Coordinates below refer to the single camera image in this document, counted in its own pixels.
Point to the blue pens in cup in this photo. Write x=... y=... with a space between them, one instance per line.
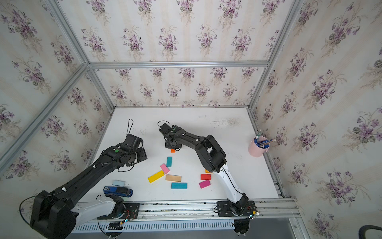
x=262 y=143

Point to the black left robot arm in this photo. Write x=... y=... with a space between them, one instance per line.
x=53 y=213

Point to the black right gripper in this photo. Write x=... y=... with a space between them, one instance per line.
x=166 y=145

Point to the magenta wooden block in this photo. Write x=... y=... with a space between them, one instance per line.
x=204 y=184

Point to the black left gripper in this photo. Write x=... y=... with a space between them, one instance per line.
x=143 y=156

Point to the small teal wooden block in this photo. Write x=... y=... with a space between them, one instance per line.
x=169 y=161

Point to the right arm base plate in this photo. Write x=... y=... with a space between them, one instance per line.
x=226 y=209

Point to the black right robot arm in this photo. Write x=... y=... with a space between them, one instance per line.
x=212 y=158

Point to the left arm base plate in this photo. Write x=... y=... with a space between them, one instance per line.
x=127 y=211

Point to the pink pen cup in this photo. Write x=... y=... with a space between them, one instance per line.
x=255 y=149

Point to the red wooden block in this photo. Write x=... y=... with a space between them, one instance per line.
x=205 y=177

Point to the long teal wooden block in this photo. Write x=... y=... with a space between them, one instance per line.
x=179 y=185

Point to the pink wooden block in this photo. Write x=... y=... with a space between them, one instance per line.
x=164 y=168

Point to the natural wood block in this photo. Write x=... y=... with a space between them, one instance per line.
x=173 y=178

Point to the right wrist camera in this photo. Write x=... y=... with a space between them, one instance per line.
x=165 y=128

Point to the aluminium mounting rail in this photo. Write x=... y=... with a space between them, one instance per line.
x=172 y=216

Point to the blue stapler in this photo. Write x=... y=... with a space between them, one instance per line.
x=118 y=191

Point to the light blue eraser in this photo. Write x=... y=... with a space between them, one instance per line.
x=118 y=183

